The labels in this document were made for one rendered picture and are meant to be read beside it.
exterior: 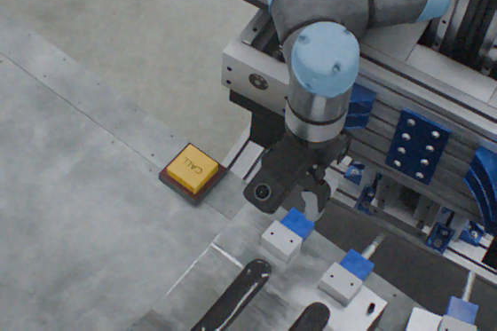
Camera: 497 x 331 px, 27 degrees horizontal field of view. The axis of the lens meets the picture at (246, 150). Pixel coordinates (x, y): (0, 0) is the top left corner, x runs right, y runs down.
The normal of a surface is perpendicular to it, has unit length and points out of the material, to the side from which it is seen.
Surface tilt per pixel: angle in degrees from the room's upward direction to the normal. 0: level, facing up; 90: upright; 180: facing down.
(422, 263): 0
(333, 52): 0
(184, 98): 0
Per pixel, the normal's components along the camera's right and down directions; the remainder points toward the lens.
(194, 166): 0.05, -0.51
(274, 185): -0.27, -0.17
